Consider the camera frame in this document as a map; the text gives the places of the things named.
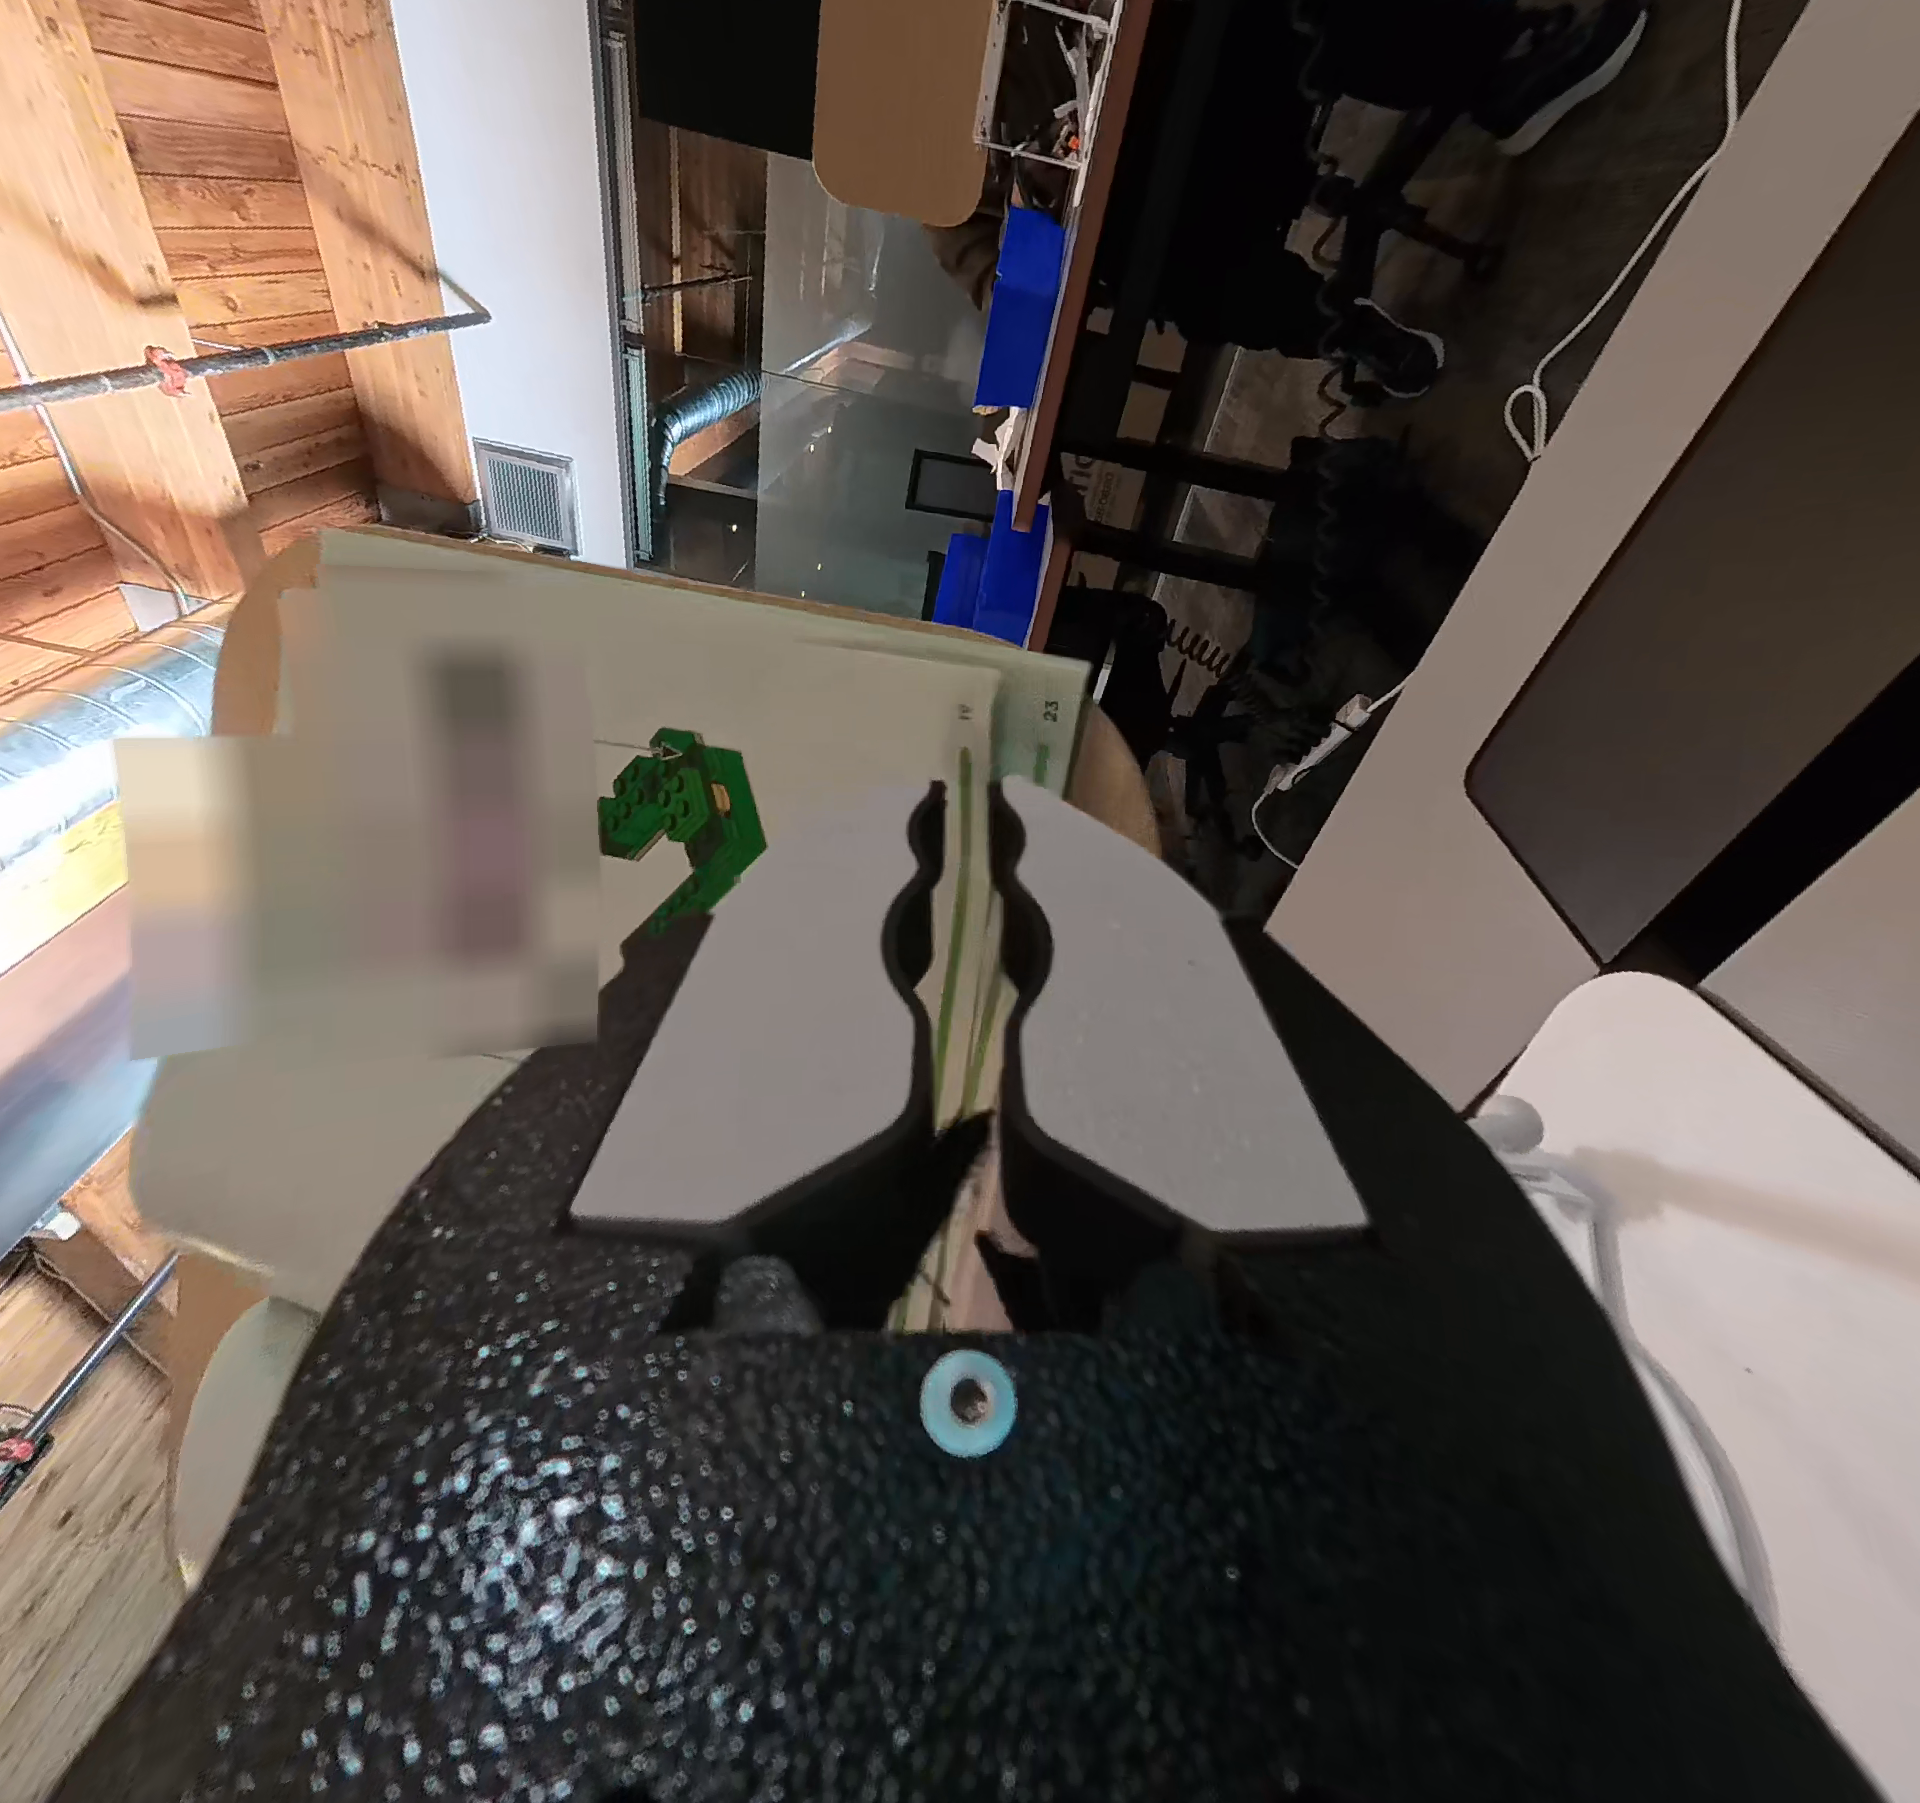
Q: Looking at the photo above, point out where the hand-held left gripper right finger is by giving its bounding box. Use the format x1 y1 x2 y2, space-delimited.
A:
993 777 1374 1233

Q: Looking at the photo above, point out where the white rope cable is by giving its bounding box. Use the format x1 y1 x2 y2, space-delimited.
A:
1506 0 1784 464

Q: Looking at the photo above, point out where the long brown-edged table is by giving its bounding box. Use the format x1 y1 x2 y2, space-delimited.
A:
990 0 1206 654

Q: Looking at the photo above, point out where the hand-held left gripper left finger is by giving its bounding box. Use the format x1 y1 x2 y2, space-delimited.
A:
567 780 953 1231

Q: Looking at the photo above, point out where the white rounded board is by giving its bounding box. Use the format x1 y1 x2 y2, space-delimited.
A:
1464 972 1920 1803

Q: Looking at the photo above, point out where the white power adapter cable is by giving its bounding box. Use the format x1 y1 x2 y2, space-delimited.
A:
1254 679 1416 868

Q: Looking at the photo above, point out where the large black screen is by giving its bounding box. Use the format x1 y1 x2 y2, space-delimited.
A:
629 0 831 164

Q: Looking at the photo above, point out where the flexible silver duct hose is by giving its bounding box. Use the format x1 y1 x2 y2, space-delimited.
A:
648 370 770 478

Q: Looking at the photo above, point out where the metal tie rod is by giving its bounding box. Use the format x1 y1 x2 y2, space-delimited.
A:
0 306 494 413

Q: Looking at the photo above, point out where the black office chair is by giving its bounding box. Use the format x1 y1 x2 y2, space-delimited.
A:
1089 589 1309 846
1288 110 1506 286

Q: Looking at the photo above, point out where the white vent grille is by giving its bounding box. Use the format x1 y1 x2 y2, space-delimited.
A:
472 438 584 556

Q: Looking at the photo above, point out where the blue storage bin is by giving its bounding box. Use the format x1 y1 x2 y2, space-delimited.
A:
932 490 1053 633
972 205 1079 413

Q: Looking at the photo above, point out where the white wire frame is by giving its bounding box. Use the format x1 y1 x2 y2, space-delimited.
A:
975 0 1129 174

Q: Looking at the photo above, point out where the brick building instruction booklet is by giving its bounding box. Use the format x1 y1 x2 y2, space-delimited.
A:
134 526 1093 1331

